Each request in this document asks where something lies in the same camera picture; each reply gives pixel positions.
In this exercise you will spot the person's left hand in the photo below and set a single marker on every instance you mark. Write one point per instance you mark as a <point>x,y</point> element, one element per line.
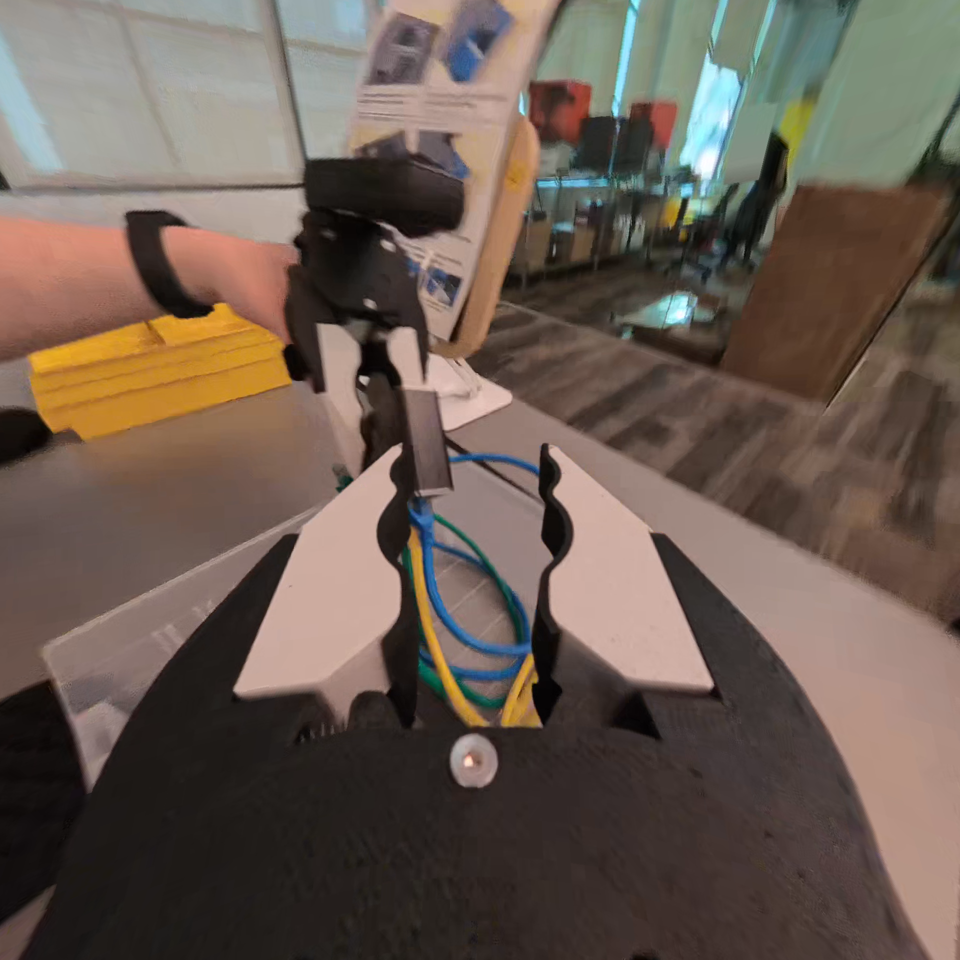
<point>247,274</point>

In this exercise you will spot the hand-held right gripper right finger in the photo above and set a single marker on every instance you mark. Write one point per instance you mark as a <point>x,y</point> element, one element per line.
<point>622,600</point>

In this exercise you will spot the clear acrylic box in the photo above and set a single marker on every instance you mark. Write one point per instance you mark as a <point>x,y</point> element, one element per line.
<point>150,637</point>

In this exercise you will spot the black computer monitor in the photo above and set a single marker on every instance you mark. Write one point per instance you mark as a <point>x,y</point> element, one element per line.
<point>645,146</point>
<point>600,146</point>

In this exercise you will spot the cluttered office desk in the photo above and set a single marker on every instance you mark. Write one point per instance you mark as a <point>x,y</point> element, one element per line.
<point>600,225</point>

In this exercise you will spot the black wristband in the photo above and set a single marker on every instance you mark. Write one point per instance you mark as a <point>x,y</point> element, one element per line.
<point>154,262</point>

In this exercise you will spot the black network switch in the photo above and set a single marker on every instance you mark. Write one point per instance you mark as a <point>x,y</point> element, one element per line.
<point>427,442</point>

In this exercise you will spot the person's left forearm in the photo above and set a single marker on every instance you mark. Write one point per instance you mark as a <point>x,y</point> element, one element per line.
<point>67,285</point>

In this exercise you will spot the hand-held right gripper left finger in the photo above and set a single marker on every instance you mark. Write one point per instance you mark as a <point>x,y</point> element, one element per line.
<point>322,600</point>

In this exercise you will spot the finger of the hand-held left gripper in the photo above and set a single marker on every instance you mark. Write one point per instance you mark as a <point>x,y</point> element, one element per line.
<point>343,375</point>
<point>409,360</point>

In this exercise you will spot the wooden backing board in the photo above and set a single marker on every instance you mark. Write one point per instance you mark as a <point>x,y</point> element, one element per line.
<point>510,225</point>

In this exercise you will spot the yellow sign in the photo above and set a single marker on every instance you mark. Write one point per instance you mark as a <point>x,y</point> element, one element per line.
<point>797,124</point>

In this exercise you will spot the printed instruction sheet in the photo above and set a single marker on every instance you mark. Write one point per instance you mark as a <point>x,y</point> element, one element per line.
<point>450,90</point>

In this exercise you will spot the black rounded object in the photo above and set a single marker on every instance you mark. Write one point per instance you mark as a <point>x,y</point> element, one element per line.
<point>22,435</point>

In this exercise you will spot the brown wooden panel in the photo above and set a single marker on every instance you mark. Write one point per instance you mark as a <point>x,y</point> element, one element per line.
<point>825,300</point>

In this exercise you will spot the dark cloth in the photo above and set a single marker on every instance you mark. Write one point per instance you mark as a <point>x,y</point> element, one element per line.
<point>34,787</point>

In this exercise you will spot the red wall poster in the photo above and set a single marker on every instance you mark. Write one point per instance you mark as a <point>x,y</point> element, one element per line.
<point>652,124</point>
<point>559,112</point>

